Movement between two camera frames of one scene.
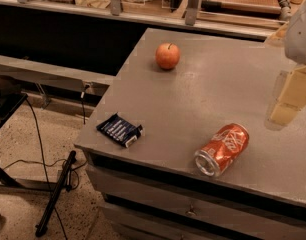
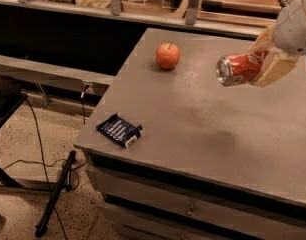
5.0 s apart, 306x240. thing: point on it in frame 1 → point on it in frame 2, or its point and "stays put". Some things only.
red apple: [167, 55] stays put
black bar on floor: [56, 197] stays put
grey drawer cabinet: [179, 147] stays put
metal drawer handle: [191, 211] stays put
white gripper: [301, 37] → [292, 29]
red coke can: [222, 150] → [239, 68]
